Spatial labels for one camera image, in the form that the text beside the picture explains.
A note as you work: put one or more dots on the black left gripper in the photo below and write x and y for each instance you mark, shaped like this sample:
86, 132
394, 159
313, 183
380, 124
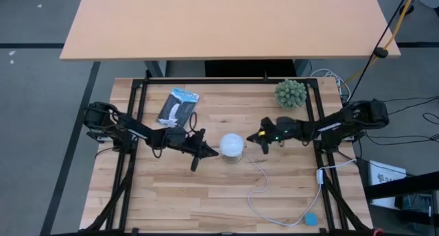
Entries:
183, 140

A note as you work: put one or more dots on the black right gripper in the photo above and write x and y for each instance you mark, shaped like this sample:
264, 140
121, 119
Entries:
286, 129

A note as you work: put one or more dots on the white light bulb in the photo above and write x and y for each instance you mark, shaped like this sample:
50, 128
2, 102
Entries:
232, 144

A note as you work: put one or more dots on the brass lamp socket base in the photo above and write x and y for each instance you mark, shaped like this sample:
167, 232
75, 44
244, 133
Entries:
231, 159

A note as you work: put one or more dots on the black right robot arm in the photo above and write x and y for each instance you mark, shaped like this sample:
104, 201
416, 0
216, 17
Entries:
343, 124

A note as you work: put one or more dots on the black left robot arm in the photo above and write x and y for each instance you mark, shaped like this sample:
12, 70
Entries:
130, 126

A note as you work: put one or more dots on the green succulent in white pot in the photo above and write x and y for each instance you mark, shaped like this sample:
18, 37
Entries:
290, 94

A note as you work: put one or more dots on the blue round plug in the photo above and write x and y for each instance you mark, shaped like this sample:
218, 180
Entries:
311, 219

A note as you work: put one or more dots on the light wood desk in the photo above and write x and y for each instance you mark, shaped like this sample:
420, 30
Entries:
223, 23

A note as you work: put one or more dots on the white printed carton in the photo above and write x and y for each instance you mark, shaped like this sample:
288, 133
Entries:
385, 176

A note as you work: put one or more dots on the black floor stand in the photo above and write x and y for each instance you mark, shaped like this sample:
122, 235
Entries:
404, 186

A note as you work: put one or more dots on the black aluminium table frame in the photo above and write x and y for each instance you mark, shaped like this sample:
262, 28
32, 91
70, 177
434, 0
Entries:
124, 195

